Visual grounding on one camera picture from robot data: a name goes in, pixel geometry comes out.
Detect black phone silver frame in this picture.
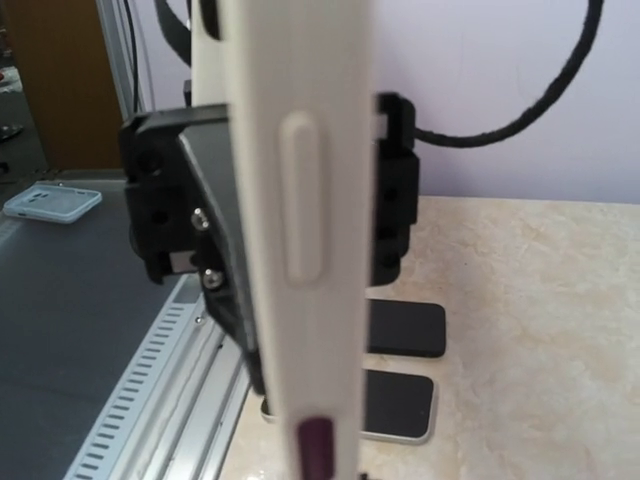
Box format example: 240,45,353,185
259,368,441,444

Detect translucent blue phone case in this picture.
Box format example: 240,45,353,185
2,183,102,224

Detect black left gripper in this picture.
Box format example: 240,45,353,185
117,92,421,396

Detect purple phone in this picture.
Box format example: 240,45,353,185
297,416,335,480

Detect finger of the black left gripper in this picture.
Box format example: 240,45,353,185
178,122,265,395

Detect aluminium front rail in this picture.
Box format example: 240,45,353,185
65,275,249,479

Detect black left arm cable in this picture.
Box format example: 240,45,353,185
154,0,606,149

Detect aluminium left corner post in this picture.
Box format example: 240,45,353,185
96,0,155,119

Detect black phone dark frame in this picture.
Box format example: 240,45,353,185
367,299,447,359

